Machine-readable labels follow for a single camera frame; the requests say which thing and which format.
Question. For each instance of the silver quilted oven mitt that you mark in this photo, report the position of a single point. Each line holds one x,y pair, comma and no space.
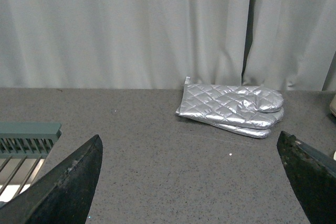
251,107
254,132

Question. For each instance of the upper silver quilted oven mitt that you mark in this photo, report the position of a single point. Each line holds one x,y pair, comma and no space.
251,107

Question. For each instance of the green dish rack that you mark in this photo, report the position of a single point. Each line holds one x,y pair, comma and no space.
24,148

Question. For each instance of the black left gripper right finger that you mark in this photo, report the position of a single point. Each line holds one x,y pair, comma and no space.
312,177

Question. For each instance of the lower silver quilted oven mitt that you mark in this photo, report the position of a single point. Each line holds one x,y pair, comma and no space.
254,132

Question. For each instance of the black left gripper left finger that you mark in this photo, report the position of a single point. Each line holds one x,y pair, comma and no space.
64,194

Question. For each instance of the beige and chrome toaster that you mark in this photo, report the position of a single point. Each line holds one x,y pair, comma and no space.
332,106

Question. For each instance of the grey curtain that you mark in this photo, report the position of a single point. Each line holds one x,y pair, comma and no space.
280,44

